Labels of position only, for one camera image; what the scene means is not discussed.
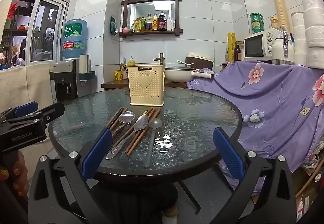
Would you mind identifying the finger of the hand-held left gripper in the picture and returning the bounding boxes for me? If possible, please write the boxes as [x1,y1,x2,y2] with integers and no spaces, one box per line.
[0,102,39,123]
[6,102,65,126]

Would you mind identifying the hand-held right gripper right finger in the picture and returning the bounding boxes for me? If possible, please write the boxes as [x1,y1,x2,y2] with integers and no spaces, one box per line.
[202,127,296,224]

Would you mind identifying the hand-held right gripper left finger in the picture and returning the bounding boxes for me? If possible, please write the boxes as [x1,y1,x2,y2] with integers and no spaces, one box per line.
[27,128,119,224]

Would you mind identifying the brown wooden chopstick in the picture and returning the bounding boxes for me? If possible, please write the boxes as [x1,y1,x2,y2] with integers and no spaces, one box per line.
[129,109,162,156]
[127,108,158,155]
[110,108,128,132]
[126,108,154,155]

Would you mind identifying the plain black chopstick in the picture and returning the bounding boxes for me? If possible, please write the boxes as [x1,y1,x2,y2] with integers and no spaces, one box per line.
[106,108,124,130]

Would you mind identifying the round-bowl metal spoon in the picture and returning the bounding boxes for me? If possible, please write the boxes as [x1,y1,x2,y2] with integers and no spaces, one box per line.
[111,111,135,138]

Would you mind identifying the oval-bowl metal spoon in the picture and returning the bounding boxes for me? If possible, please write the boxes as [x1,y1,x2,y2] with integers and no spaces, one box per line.
[106,114,149,160]

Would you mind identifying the black chopstick with gold band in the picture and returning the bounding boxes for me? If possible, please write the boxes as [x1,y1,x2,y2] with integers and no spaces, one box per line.
[110,111,148,151]

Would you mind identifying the grey translucent plastic spoon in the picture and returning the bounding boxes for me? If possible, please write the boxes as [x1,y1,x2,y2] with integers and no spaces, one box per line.
[143,118,163,168]

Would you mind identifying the cream perforated utensil holder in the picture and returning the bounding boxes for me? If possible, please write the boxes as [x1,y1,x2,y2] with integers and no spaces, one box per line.
[127,64,165,107]

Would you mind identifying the person's left hand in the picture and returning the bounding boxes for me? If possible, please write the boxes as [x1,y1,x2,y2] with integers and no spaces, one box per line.
[0,152,29,196]

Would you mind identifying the beige cloth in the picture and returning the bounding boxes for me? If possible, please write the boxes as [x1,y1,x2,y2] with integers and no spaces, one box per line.
[0,63,55,123]

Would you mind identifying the teal cup holder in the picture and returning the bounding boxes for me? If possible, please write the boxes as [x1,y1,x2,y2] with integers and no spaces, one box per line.
[78,71,96,86]

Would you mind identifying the white paper cup sleeve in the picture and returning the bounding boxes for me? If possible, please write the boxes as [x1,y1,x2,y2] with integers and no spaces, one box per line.
[79,54,90,74]

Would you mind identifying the purple floral cloth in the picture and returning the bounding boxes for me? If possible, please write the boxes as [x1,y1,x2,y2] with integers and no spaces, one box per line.
[187,59,324,189]

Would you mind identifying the sliding window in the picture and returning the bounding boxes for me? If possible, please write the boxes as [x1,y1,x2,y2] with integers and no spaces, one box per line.
[15,0,71,64]

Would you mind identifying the blue water bottle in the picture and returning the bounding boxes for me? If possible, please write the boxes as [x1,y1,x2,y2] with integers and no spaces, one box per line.
[61,19,88,60]

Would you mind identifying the brown and cream rice cooker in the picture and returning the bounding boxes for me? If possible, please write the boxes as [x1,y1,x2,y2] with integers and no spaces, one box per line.
[185,52,213,70]

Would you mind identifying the red artificial flower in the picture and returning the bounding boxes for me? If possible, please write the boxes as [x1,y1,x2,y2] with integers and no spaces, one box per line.
[9,1,19,19]

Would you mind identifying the yellow roll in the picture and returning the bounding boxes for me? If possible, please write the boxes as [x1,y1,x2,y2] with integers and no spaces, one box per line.
[227,32,237,63]

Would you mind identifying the white microwave oven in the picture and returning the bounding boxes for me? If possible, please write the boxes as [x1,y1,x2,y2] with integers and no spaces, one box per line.
[244,29,281,59]

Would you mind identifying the white kettle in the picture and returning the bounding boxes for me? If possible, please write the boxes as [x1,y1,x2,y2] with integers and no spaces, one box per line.
[272,28,295,65]

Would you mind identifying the dark soy sauce bottle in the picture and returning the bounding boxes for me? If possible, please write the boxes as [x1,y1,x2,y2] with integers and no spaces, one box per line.
[158,11,167,31]

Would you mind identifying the dark wooden framed shelf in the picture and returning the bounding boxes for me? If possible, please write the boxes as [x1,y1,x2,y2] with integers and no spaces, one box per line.
[119,0,183,37]

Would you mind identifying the stack of white paper rolls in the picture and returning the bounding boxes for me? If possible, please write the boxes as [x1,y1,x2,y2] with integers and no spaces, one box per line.
[283,0,324,71]

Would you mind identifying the tall beige paper cup stack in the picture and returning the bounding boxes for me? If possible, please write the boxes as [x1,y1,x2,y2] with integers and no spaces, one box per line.
[268,0,290,35]

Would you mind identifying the cream pan with handle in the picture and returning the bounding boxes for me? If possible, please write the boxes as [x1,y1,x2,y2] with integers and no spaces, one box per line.
[164,66,214,83]

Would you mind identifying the green wall pouch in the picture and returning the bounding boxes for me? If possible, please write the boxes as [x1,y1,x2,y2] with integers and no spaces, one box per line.
[110,17,119,35]

